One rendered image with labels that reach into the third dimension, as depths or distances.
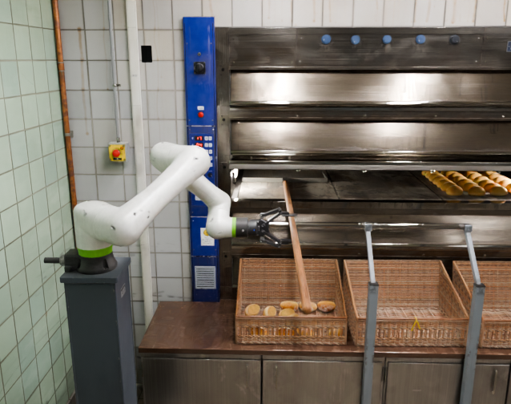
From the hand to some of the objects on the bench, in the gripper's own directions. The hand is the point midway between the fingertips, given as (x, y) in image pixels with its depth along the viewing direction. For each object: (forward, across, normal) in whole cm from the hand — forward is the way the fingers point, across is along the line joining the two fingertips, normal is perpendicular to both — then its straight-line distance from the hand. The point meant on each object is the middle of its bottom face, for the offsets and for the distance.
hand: (293, 228), depth 242 cm
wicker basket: (+120, +62, -26) cm, 137 cm away
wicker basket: (0, +62, -27) cm, 68 cm away
